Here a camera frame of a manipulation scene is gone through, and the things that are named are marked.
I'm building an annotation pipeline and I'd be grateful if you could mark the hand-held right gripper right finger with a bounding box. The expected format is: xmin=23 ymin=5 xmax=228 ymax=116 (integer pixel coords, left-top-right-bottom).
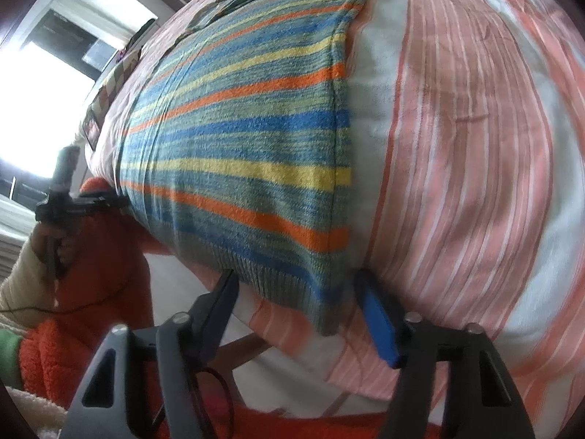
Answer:
xmin=354 ymin=269 xmax=536 ymax=439

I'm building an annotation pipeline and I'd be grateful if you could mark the person's left hand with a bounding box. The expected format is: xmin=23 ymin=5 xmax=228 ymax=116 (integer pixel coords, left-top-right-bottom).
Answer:
xmin=30 ymin=218 xmax=82 ymax=281

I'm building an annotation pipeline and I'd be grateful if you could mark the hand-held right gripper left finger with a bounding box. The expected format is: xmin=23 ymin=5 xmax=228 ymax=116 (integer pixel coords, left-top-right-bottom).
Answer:
xmin=59 ymin=269 xmax=241 ymax=439

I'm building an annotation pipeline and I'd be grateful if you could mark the striped knit shirt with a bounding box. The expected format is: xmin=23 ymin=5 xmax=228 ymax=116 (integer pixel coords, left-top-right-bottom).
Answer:
xmin=114 ymin=0 xmax=387 ymax=337

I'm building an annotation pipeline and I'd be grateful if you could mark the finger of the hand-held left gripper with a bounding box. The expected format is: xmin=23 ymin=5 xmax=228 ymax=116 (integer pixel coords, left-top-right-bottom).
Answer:
xmin=75 ymin=194 xmax=132 ymax=209

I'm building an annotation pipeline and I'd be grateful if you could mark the window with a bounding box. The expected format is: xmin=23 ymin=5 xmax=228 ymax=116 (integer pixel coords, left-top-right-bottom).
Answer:
xmin=0 ymin=0 xmax=158 ymax=179

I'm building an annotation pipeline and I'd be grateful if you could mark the thick black cable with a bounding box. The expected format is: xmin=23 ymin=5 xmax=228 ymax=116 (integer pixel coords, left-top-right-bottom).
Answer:
xmin=155 ymin=366 xmax=236 ymax=435

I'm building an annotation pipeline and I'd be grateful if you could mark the person's orange fleece clothing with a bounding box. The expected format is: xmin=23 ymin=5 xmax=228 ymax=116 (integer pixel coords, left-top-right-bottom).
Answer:
xmin=20 ymin=178 xmax=412 ymax=439

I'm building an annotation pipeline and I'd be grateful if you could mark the wooden bed frame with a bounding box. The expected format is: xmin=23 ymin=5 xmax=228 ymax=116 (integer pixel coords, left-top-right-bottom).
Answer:
xmin=219 ymin=333 xmax=268 ymax=378

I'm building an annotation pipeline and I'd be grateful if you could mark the pink striped bed sheet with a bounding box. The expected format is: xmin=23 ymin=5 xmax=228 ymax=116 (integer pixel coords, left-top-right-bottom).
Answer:
xmin=87 ymin=0 xmax=585 ymax=403

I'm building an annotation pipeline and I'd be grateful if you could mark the thin black cable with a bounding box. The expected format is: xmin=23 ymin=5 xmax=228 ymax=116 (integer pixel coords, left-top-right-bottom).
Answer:
xmin=0 ymin=260 xmax=147 ymax=316

